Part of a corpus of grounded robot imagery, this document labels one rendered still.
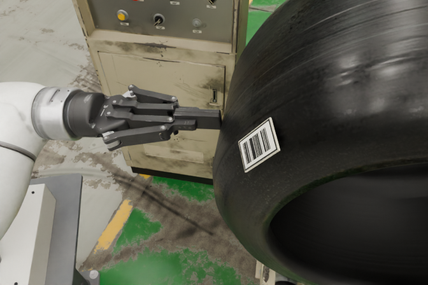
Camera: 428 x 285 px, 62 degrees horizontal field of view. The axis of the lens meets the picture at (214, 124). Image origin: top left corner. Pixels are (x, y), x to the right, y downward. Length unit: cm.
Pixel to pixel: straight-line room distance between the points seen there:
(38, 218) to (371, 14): 96
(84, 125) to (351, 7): 41
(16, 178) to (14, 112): 10
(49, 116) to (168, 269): 126
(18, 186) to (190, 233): 127
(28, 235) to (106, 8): 75
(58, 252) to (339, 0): 99
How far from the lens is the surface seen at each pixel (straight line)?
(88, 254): 186
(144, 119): 56
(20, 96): 65
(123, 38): 134
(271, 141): 38
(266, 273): 84
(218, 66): 127
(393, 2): 42
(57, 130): 62
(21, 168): 64
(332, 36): 41
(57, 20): 330
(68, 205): 123
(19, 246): 110
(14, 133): 64
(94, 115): 59
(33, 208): 114
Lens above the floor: 166
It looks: 49 degrees down
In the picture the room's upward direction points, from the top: straight up
